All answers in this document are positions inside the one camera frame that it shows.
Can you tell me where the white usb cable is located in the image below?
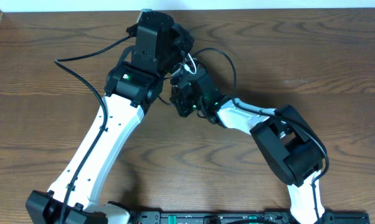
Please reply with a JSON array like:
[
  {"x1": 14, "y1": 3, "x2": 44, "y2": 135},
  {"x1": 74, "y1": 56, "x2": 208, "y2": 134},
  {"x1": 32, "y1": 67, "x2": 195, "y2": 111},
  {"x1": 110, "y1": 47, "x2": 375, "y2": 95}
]
[{"x1": 179, "y1": 52, "x2": 197, "y2": 75}]

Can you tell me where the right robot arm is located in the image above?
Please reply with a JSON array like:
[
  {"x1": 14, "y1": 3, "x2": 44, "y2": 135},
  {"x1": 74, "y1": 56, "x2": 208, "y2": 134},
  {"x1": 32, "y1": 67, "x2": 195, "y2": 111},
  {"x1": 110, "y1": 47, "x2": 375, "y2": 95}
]
[{"x1": 170, "y1": 68, "x2": 329, "y2": 223}]

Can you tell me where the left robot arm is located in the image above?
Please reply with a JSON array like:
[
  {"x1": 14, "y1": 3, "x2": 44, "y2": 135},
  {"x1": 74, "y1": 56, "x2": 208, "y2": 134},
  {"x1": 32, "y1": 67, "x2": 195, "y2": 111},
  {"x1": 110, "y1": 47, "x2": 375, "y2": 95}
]
[{"x1": 26, "y1": 10, "x2": 194, "y2": 223}]

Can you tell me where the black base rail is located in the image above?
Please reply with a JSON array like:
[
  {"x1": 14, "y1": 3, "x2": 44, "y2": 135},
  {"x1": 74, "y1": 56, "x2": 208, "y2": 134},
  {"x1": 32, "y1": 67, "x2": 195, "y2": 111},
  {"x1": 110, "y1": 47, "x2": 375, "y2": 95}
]
[{"x1": 127, "y1": 211, "x2": 370, "y2": 224}]

